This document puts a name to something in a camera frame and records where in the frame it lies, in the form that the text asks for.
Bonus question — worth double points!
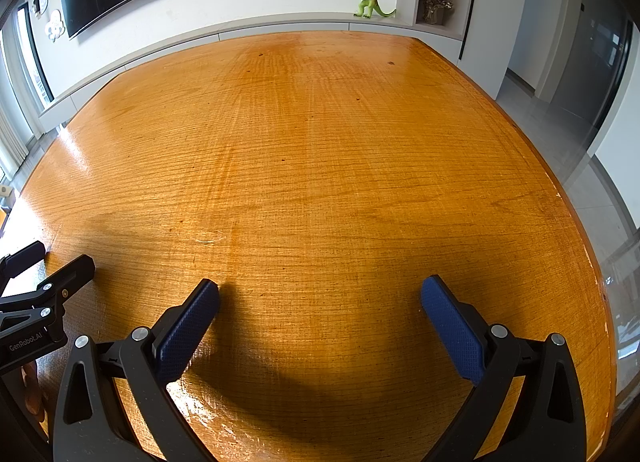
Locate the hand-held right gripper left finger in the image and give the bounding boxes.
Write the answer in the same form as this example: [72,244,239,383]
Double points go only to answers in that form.
[52,278,222,462]

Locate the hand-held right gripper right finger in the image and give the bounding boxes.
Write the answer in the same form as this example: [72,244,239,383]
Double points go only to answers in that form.
[420,274,588,462]

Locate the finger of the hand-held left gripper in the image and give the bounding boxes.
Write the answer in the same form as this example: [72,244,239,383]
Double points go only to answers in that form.
[0,241,47,288]
[0,254,96,338]

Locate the person's left hand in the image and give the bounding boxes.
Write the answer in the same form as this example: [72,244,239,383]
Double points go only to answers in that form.
[20,361,49,415]

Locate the window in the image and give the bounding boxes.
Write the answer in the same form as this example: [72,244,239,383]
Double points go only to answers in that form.
[0,2,56,183]

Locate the white low cabinet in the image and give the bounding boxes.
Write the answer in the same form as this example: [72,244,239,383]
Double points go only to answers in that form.
[39,17,463,135]

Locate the glass sliding door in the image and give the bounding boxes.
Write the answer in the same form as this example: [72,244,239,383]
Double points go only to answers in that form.
[540,0,640,163]

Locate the white cloud wall sticker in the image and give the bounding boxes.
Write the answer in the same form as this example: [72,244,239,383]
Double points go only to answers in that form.
[44,9,67,43]

